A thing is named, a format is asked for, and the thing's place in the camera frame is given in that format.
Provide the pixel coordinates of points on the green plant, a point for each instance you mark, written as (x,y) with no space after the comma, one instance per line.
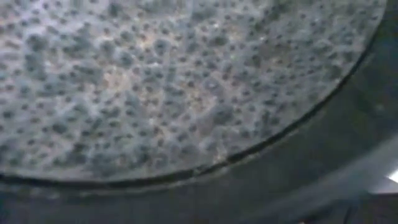
(155,93)

